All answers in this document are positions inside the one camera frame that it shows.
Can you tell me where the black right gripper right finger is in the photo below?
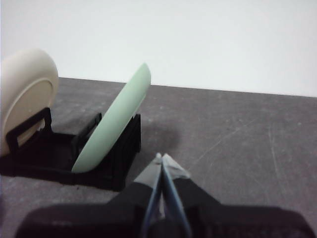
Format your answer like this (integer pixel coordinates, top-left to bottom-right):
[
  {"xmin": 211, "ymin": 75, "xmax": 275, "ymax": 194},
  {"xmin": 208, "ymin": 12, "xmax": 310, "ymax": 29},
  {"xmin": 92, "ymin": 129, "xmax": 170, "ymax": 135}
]
[{"xmin": 162, "ymin": 153, "xmax": 314, "ymax": 238}]

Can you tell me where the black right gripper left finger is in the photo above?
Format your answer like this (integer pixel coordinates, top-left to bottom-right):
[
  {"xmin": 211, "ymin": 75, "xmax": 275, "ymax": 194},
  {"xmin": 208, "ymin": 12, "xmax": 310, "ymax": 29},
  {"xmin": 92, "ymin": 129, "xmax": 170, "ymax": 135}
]
[{"xmin": 14, "ymin": 153, "xmax": 163, "ymax": 238}]

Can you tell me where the black plate rack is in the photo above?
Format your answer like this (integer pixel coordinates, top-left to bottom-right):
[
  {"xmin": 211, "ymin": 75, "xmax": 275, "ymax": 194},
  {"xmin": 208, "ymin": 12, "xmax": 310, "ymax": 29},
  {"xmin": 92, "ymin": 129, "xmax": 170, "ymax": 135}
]
[{"xmin": 0, "ymin": 107, "xmax": 142, "ymax": 192}]

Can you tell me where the white plate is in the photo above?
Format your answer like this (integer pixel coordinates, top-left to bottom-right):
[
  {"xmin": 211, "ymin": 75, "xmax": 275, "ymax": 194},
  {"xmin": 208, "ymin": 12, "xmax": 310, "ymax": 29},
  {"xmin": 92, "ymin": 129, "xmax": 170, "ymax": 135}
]
[{"xmin": 0, "ymin": 48, "xmax": 59, "ymax": 156}]

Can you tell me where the green plate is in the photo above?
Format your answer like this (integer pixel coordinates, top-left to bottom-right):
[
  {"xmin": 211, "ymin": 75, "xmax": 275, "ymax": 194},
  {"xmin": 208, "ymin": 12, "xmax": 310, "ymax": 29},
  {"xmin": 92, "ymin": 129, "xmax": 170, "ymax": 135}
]
[{"xmin": 71, "ymin": 62, "xmax": 152, "ymax": 174}]

